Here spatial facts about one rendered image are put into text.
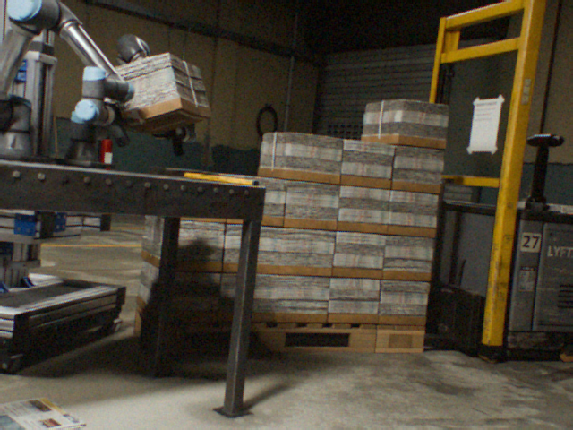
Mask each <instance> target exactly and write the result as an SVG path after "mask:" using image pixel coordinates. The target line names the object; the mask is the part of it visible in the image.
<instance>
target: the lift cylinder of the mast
mask: <svg viewBox="0 0 573 430"><path fill-rule="evenodd" d="M453 181H454V179H452V178H442V179H441V184H440V185H441V189H440V193H439V201H438V202H437V205H436V206H437V212H436V213H437V214H436V224H435V226H436V228H435V236H434V237H431V238H432V241H433V242H432V243H433V245H432V246H433V248H432V250H433V251H432V259H431V270H430V273H431V275H430V278H431V279H434V280H437V276H438V267H439V259H440V244H441V235H442V227H443V219H444V211H445V208H446V202H445V201H444V193H445V184H453ZM463 262H467V260H466V259H463V260H462V261H461V263H460V264H459V267H458V273H457V276H456V278H455V281H454V283H453V285H456V283H457V281H458V276H459V273H460V271H461V268H462V264H463Z"/></svg>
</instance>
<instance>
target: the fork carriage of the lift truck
mask: <svg viewBox="0 0 573 430"><path fill-rule="evenodd" d="M430 280H431V281H424V282H426V283H428V284H431V288H430V293H429V295H428V303H427V309H426V311H427V312H426V314H427V315H426V323H425V325H424V326H425V329H424V330H425V332H428V334H441V335H443V336H446V337H449V338H451V342H452V344H454V345H456V346H459V347H461V348H465V349H476V345H477V337H478V331H477V329H478V321H479V313H480V304H481V296H482V293H480V292H476V291H473V290H472V289H469V288H463V287H460V286H456V285H453V284H449V283H446V282H442V281H439V280H436V279H431V278H430Z"/></svg>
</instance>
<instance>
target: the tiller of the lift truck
mask: <svg viewBox="0 0 573 430"><path fill-rule="evenodd" d="M563 143H564V138H563V137H561V136H557V135H552V134H546V135H535V136H530V137H528V138H527V144H528V145H529V146H531V147H536V148H540V149H539V150H538V156H537V164H536V168H535V177H534V185H533V192H532V198H534V199H535V200H536V198H537V197H539V196H543V191H544V182H545V174H547V166H548V157H549V149H548V148H556V146H561V145H562V144H563Z"/></svg>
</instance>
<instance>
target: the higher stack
mask: <svg viewBox="0 0 573 430"><path fill-rule="evenodd" d="M383 101H385V100H383ZM383 101H382V102H381V103H372V104H367V108H366V109H365V112H364V116H363V121H364V123H363V135H362V136H379V139H380V137H381V136H384V135H392V134H398V136H399V135H408V136H415V137H422V138H430V139H436V140H443V141H445V139H448V131H449V128H448V120H449V109H450V106H448V105H445V106H444V104H443V105H440V104H433V103H427V102H422V101H414V100H407V99H395V100H389V101H385V102H383ZM389 145H392V146H395V150H394V151H395V152H394V156H393V157H394V158H393V162H392V170H391V172H390V173H391V179H390V180H395V181H404V182H412V183H422V184H431V185H438V184H441V179H442V177H441V173H442V172H443V165H444V162H442V161H443V159H444V157H442V156H444V151H443V150H439V149H440V148H434V147H426V146H419V145H412V144H406V145H404V144H389ZM384 190H387V191H390V193H389V194H390V195H389V197H390V198H389V201H388V203H387V204H388V205H387V209H386V211H387V212H388V213H389V214H388V215H389V218H388V223H387V225H389V226H400V227H411V228H432V229H435V228H436V226H435V224H436V214H437V213H436V212H437V206H436V205H437V202H438V201H439V199H437V198H439V196H435V194H438V193H429V192H420V191H412V192H409V190H407V191H400V190H391V189H384ZM423 193H425V194H423ZM431 194H433V195H431ZM434 207H435V208H434ZM381 235H384V236H386V239H385V245H384V250H383V257H382V258H383V259H382V260H383V261H382V269H381V270H382V271H416V272H430V270H431V259H432V251H433V250H432V248H433V246H432V245H433V243H432V242H433V241H432V238H430V237H431V236H409V235H397V234H387V233H381ZM377 280H380V281H379V282H380V291H381V293H380V298H379V300H380V302H379V309H378V315H379V317H380V315H400V316H411V317H426V315H427V314H426V312H427V311H426V309H427V303H428V295H429V293H430V288H431V284H428V283H426V282H423V280H416V279H377ZM373 324H375V325H376V328H375V329H377V333H376V339H375V350H374V351H375V352H379V353H423V338H424V332H425V330H424V329H425V326H423V325H400V324H394V323H373Z"/></svg>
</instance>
